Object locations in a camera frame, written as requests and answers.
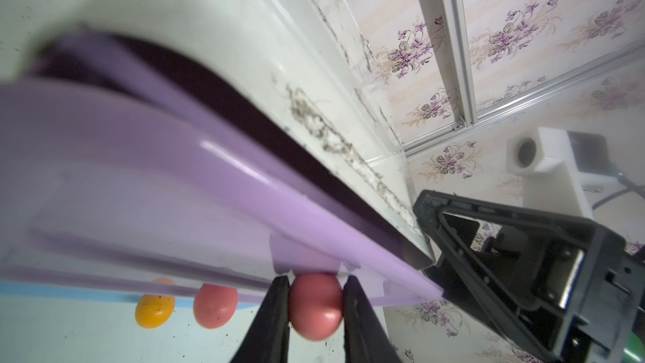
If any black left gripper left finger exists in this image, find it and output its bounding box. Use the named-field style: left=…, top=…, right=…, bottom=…
left=230, top=276, right=290, bottom=363

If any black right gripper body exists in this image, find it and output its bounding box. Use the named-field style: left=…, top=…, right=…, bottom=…
left=533, top=221, right=644, bottom=362

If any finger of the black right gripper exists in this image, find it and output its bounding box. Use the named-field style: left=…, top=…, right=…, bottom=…
left=412, top=190, right=591, bottom=359

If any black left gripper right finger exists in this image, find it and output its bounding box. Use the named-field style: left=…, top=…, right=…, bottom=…
left=343, top=276, right=401, bottom=363

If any pink top drawer knob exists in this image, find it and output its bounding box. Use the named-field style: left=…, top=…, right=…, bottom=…
left=288, top=273, right=343, bottom=341

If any pink drawer knob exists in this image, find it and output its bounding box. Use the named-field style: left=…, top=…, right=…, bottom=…
left=288, top=273, right=343, bottom=341
left=193, top=284, right=239, bottom=329

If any purple top drawer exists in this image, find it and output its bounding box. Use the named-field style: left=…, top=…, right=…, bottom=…
left=1, top=35, right=442, bottom=306

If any pink middle drawer knob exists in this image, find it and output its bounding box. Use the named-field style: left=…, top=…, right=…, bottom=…
left=193, top=284, right=239, bottom=329

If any yellow bottom drawer knob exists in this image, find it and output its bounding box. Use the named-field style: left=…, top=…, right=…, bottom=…
left=134, top=294, right=176, bottom=329

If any white drawer cabinet shell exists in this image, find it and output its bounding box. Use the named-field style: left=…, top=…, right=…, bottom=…
left=11, top=0, right=435, bottom=269

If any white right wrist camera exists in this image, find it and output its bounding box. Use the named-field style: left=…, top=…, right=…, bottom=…
left=507, top=127, right=618, bottom=218

